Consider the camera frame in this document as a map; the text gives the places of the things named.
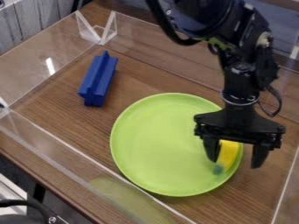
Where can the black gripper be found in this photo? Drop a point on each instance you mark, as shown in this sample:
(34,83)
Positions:
(238,124)

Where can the yellow toy banana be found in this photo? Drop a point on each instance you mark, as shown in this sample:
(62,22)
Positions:
(228,152)

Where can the green round plate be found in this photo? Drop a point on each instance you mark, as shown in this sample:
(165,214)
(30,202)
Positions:
(156,151)

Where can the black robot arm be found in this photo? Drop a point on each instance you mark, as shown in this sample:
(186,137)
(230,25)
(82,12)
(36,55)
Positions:
(236,32)

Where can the blue cross-shaped block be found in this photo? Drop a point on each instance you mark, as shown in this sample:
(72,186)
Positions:
(94,85)

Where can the clear acrylic front wall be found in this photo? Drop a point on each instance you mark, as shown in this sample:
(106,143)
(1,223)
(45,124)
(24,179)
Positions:
(80,180)

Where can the clear acrylic corner bracket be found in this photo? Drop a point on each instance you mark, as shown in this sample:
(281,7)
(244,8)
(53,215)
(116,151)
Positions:
(94,33)

